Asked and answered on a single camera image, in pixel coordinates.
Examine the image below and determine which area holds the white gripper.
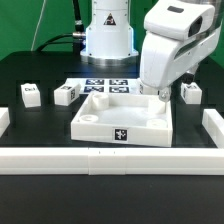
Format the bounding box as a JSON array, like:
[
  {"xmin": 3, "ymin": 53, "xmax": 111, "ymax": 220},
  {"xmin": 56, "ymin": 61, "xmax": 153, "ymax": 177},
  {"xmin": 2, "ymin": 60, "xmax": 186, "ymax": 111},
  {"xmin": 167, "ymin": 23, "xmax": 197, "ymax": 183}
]
[{"xmin": 140, "ymin": 13, "xmax": 222, "ymax": 102}]

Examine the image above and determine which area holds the white square tabletop tray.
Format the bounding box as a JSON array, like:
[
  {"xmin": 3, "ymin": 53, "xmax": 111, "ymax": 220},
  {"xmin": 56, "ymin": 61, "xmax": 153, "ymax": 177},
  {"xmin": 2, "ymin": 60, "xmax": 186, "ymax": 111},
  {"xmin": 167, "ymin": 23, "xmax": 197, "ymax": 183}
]
[{"xmin": 71, "ymin": 92, "xmax": 173, "ymax": 147}]

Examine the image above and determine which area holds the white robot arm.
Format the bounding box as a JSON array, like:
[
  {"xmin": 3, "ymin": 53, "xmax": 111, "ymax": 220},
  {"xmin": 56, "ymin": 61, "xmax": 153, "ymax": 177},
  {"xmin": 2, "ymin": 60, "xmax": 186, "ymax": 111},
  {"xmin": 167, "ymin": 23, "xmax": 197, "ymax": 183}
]
[{"xmin": 81, "ymin": 0, "xmax": 224, "ymax": 101}]

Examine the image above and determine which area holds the AprilTag marker sheet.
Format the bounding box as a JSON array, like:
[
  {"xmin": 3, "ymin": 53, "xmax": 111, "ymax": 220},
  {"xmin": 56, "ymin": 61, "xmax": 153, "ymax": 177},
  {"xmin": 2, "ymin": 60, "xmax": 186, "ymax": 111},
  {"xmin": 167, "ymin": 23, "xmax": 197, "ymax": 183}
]
[{"xmin": 66, "ymin": 78, "xmax": 138, "ymax": 94}]

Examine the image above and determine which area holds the white right fence wall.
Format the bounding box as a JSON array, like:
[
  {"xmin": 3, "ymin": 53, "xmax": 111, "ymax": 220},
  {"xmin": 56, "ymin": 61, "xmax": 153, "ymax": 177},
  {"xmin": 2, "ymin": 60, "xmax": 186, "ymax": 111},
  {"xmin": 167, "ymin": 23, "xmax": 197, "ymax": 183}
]
[{"xmin": 202, "ymin": 109, "xmax": 224, "ymax": 149}]

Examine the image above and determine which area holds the white fence wall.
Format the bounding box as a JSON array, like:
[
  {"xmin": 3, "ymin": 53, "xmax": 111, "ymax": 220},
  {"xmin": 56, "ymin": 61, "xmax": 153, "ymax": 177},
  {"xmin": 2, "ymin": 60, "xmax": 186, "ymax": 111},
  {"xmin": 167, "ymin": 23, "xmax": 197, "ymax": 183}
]
[
  {"xmin": 202, "ymin": 109, "xmax": 224, "ymax": 149},
  {"xmin": 0, "ymin": 147, "xmax": 224, "ymax": 175},
  {"xmin": 0, "ymin": 107, "xmax": 10, "ymax": 137}
]

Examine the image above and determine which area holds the black cable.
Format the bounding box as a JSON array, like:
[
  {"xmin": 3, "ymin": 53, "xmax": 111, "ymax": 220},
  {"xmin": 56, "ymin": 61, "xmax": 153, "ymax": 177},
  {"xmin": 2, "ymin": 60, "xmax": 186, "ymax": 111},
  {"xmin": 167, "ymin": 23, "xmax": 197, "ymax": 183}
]
[{"xmin": 35, "ymin": 0, "xmax": 88, "ymax": 53}]

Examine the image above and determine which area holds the white thin cable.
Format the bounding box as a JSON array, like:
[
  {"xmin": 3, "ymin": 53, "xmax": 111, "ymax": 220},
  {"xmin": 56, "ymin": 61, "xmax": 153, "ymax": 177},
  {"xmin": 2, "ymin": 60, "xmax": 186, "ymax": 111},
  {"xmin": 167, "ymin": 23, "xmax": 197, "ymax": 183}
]
[{"xmin": 30, "ymin": 0, "xmax": 47, "ymax": 52}]

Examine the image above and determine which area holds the white left fence wall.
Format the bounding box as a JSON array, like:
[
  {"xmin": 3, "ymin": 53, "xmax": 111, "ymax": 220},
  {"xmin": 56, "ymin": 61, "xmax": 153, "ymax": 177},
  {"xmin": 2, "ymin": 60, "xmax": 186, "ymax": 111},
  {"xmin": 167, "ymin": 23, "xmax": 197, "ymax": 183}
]
[{"xmin": 0, "ymin": 107, "xmax": 10, "ymax": 137}]

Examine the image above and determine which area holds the white front fence wall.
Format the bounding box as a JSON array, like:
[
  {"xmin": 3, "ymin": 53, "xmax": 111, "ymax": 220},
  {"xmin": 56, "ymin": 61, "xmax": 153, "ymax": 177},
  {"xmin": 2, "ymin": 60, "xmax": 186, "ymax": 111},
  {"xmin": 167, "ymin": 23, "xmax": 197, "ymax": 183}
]
[{"xmin": 0, "ymin": 147, "xmax": 224, "ymax": 175}]

